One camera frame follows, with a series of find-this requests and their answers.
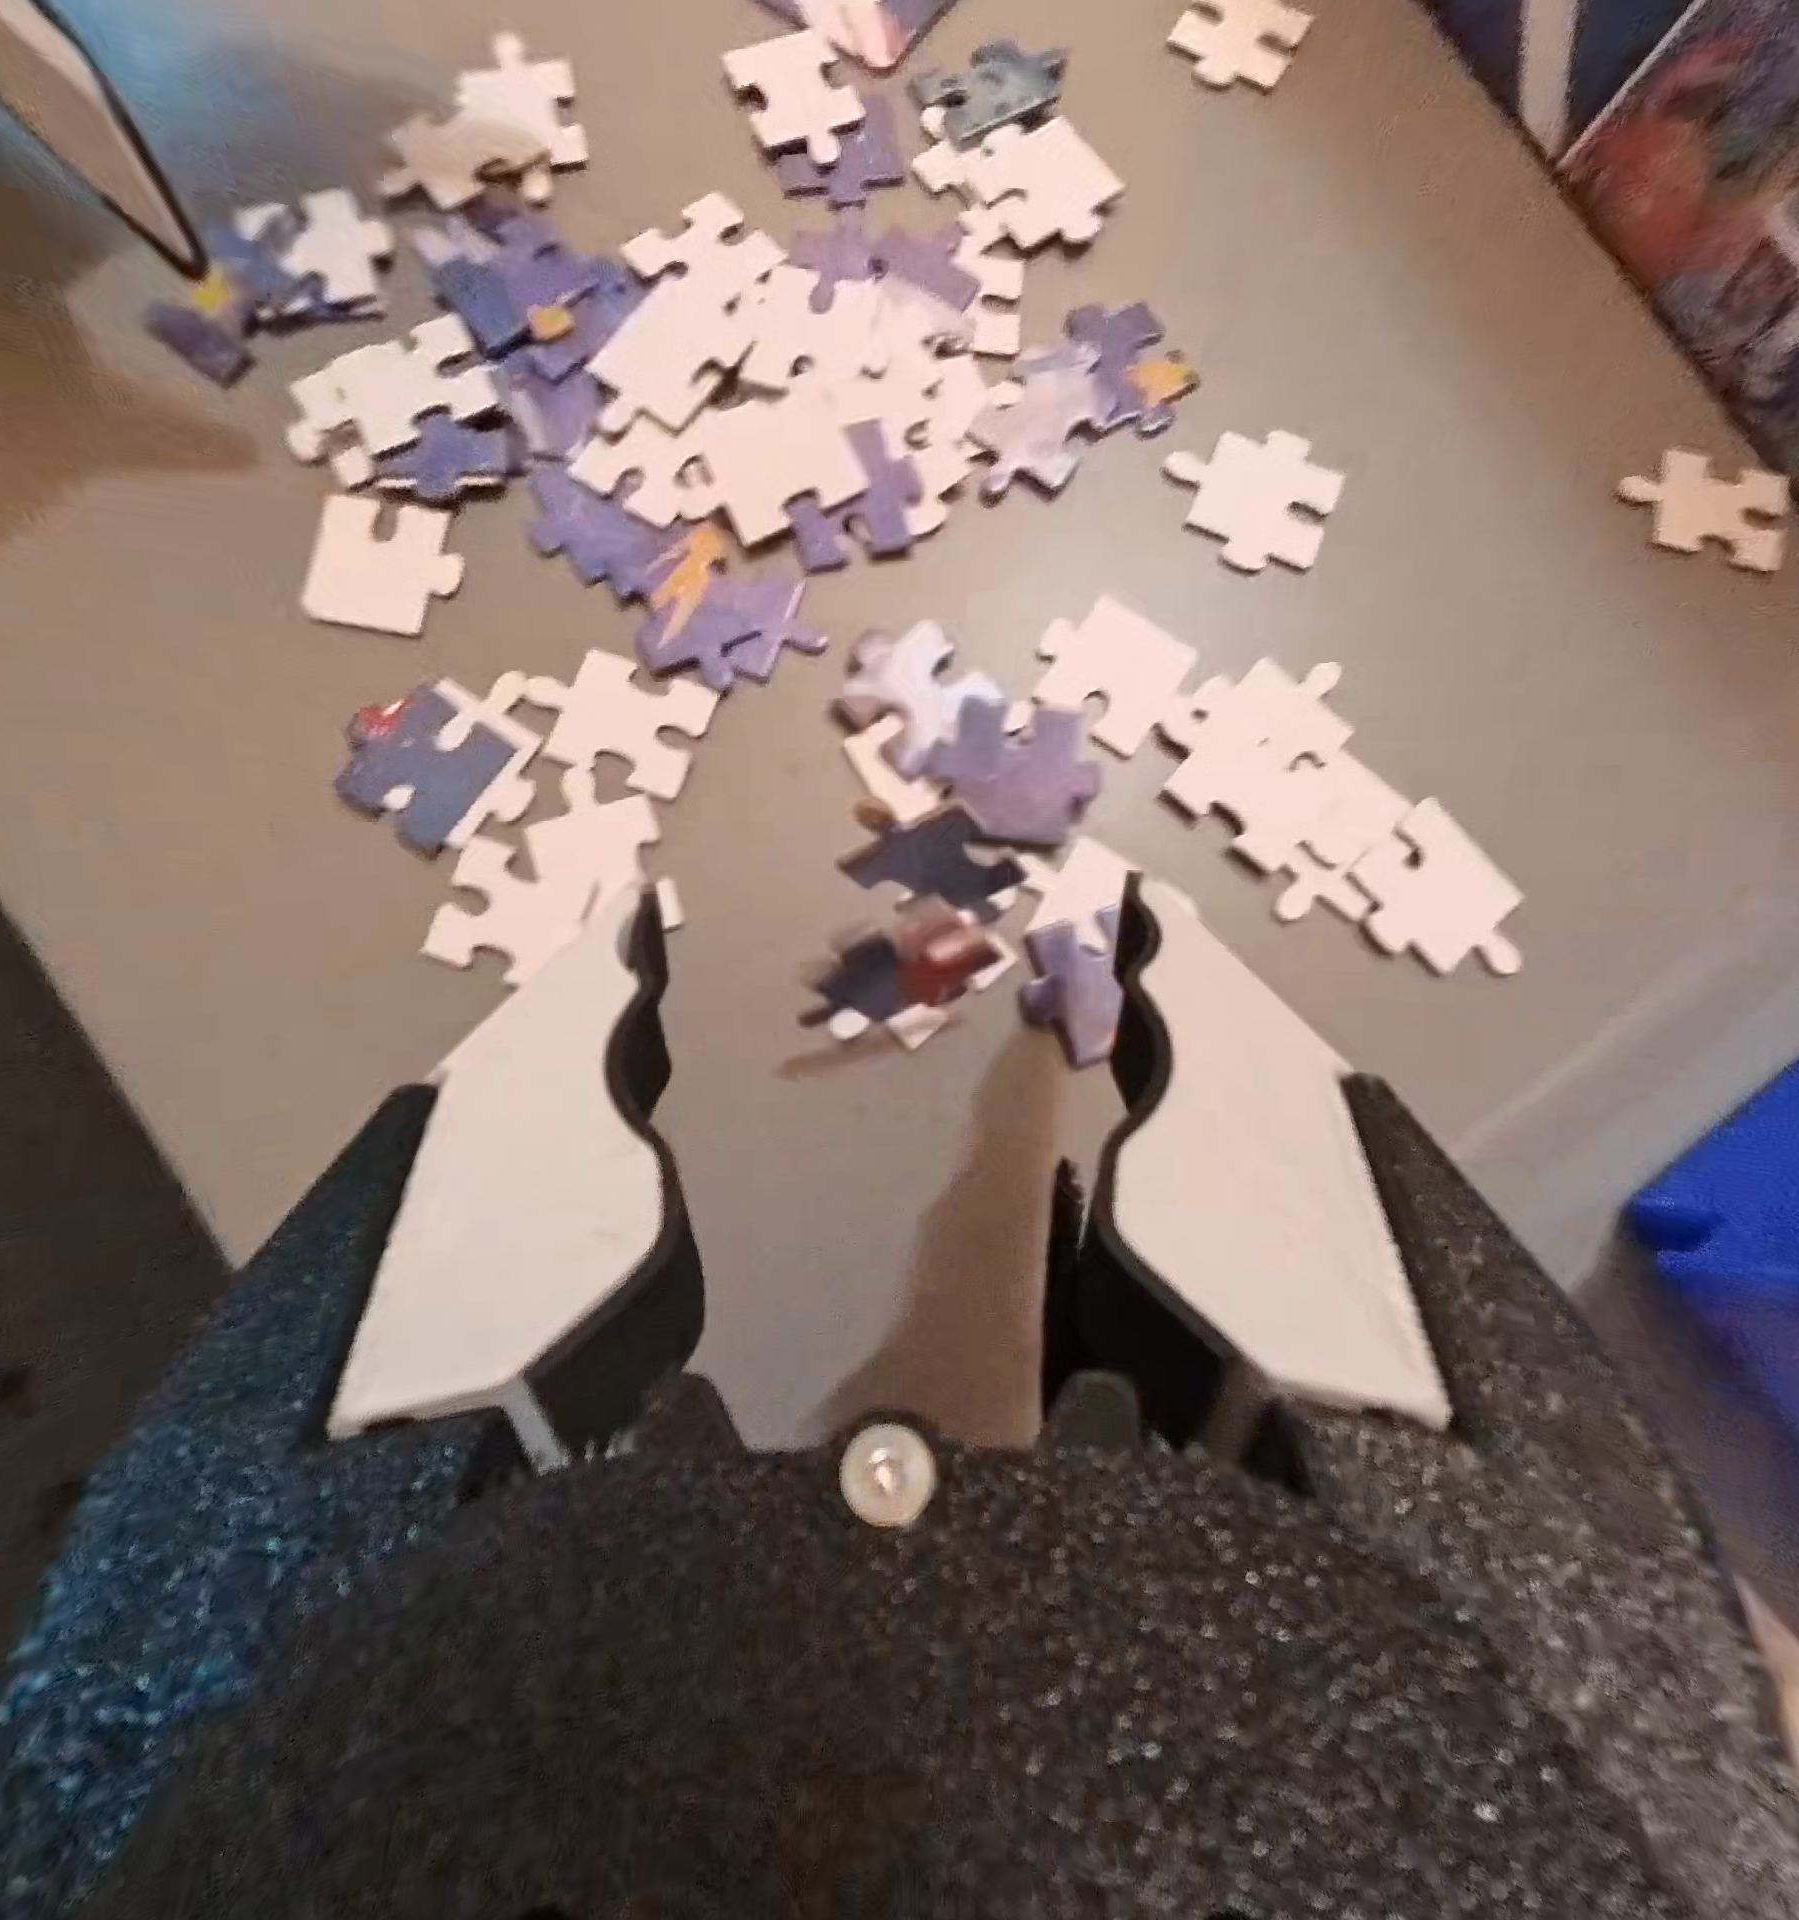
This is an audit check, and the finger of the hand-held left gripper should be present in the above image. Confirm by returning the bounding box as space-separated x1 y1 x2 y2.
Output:
0 0 213 283

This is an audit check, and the space and ocean print box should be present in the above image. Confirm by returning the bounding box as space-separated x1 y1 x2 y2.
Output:
1421 0 1799 575

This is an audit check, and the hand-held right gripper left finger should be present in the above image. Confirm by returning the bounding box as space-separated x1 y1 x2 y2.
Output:
327 885 707 1472

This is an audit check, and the pile of puzzle pieces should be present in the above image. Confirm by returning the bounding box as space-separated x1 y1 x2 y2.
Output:
150 0 1796 1052

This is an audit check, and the white puzzle tray blue rim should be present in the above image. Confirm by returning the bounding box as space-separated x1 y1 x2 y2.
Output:
760 0 963 72

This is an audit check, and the blue plastic bin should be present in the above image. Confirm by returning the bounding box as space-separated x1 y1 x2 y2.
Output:
1627 1016 1799 1629

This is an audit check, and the black perforated pad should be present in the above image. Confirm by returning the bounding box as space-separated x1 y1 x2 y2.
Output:
0 811 237 1681

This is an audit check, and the dark blue red-marked puzzle piece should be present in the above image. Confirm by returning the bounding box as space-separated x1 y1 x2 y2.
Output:
798 914 1019 1050

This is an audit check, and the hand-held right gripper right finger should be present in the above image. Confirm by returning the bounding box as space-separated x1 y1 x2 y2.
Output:
1083 870 1452 1427

